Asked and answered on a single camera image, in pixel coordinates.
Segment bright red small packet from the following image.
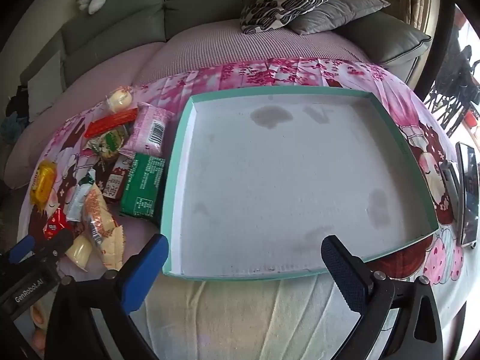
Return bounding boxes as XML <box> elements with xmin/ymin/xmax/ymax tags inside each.
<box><xmin>42</xmin><ymin>208</ymin><xmax>74</xmax><ymax>241</ymax></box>

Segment grey tablet stand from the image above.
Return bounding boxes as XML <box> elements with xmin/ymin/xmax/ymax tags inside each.
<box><xmin>439</xmin><ymin>161</ymin><xmax>462</xmax><ymax>229</ymax></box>

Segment teal cloth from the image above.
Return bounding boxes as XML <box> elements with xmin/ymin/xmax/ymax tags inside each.
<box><xmin>0</xmin><ymin>114</ymin><xmax>23</xmax><ymax>145</ymax></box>

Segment white cushion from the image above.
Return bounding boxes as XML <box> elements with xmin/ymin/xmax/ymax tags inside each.
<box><xmin>26</xmin><ymin>49</ymin><xmax>64</xmax><ymax>122</ymax></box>

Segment grey pillow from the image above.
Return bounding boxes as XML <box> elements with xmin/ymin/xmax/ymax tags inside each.
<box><xmin>289</xmin><ymin>0</ymin><xmax>391</xmax><ymax>36</ymax></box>

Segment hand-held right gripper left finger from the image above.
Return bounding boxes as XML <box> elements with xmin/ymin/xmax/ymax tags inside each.
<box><xmin>45</xmin><ymin>233</ymin><xmax>169</xmax><ymax>360</ymax></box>

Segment steamed cake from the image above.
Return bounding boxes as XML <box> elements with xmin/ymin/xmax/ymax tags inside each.
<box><xmin>104</xmin><ymin>86</ymin><xmax>135</xmax><ymax>114</ymax></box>

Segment beige curtain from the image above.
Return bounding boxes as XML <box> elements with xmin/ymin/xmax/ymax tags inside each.
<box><xmin>407</xmin><ymin>0</ymin><xmax>437</xmax><ymax>38</ymax></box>

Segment pink snack packet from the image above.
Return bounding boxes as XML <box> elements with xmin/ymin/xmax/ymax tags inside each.
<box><xmin>119</xmin><ymin>102</ymin><xmax>176</xmax><ymax>157</ymax></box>

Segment beige orange-print cake packet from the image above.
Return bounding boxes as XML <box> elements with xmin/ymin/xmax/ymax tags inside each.
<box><xmin>82</xmin><ymin>184</ymin><xmax>124</xmax><ymax>271</ymax></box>

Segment long red patterned packet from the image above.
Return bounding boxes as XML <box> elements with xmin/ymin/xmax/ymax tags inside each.
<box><xmin>83</xmin><ymin>108</ymin><xmax>139</xmax><ymax>138</ymax></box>

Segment pale yellow jelly cup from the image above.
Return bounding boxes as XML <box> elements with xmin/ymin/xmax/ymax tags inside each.
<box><xmin>65</xmin><ymin>234</ymin><xmax>94</xmax><ymax>271</ymax></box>

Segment pink printed blanket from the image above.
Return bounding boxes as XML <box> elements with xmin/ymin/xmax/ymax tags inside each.
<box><xmin>15</xmin><ymin>57</ymin><xmax>467</xmax><ymax>360</ymax></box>

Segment dark clothes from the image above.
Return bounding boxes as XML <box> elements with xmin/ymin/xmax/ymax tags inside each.
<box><xmin>5</xmin><ymin>84</ymin><xmax>31</xmax><ymax>119</ymax></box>

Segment dark red small packet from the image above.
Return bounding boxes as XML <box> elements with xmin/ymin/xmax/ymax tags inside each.
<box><xmin>98</xmin><ymin>154</ymin><xmax>132</xmax><ymax>200</ymax></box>

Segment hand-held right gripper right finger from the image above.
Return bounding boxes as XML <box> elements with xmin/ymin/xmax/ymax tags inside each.
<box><xmin>320</xmin><ymin>235</ymin><xmax>445</xmax><ymax>360</ymax></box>

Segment black metal chair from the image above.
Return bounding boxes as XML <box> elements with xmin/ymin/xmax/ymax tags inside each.
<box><xmin>424</xmin><ymin>45</ymin><xmax>480</xmax><ymax>137</ymax></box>

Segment grey sofa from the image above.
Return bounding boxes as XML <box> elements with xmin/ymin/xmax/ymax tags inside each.
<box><xmin>20</xmin><ymin>0</ymin><xmax>433</xmax><ymax>87</ymax></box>

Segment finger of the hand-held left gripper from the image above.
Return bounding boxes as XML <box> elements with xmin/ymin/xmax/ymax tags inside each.
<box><xmin>34</xmin><ymin>229</ymin><xmax>74</xmax><ymax>268</ymax></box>
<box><xmin>7</xmin><ymin>235</ymin><xmax>36</xmax><ymax>265</ymax></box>

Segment mauve waffle sofa cover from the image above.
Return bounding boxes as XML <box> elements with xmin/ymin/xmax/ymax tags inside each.
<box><xmin>4</xmin><ymin>28</ymin><xmax>372</xmax><ymax>190</ymax></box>

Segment round cookie green-label packet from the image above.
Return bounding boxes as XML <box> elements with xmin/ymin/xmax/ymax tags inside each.
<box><xmin>87</xmin><ymin>125</ymin><xmax>130</xmax><ymax>163</ymax></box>

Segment green snack packet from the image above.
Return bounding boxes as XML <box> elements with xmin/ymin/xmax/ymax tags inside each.
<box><xmin>119</xmin><ymin>152</ymin><xmax>166</xmax><ymax>220</ymax></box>

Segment teal cardboard box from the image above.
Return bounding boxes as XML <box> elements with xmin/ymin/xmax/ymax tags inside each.
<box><xmin>160</xmin><ymin>85</ymin><xmax>439</xmax><ymax>281</ymax></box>

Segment dark door frame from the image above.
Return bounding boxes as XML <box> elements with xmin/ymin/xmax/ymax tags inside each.
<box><xmin>412</xmin><ymin>0</ymin><xmax>456</xmax><ymax>100</ymax></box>

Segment yellow snack packet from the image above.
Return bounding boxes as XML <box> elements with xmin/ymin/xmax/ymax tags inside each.
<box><xmin>29</xmin><ymin>159</ymin><xmax>58</xmax><ymax>209</ymax></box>

